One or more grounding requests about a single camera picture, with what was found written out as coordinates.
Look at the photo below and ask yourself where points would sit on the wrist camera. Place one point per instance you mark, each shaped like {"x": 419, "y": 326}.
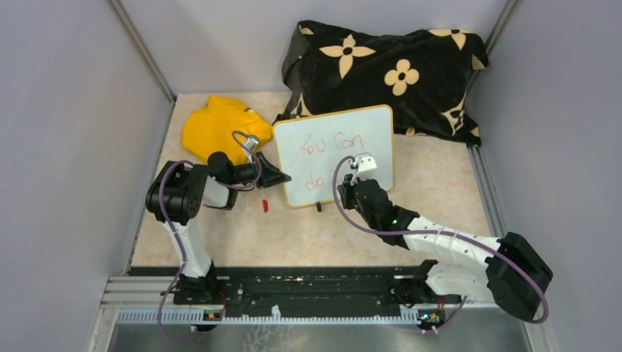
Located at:
{"x": 251, "y": 143}
{"x": 363, "y": 168}

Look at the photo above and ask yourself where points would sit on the yellow folded cloth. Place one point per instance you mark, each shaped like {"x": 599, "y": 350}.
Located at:
{"x": 210, "y": 129}

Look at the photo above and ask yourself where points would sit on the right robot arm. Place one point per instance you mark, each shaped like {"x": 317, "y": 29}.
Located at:
{"x": 507, "y": 270}

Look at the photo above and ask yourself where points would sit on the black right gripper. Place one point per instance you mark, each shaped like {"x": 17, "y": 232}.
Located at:
{"x": 346, "y": 188}

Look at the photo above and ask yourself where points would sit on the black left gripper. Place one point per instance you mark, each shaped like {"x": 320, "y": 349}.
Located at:
{"x": 265, "y": 174}

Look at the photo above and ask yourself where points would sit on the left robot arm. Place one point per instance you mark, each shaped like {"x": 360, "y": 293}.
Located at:
{"x": 177, "y": 195}

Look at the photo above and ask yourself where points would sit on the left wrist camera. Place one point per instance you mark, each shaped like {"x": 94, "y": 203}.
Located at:
{"x": 251, "y": 143}

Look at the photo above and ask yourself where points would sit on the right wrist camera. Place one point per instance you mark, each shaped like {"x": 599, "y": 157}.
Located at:
{"x": 363, "y": 168}

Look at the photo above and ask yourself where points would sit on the black floral pillow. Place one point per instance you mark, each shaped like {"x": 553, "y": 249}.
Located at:
{"x": 422, "y": 76}

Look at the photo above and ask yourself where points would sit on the yellow-framed whiteboard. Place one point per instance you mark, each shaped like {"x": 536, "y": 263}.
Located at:
{"x": 310, "y": 148}

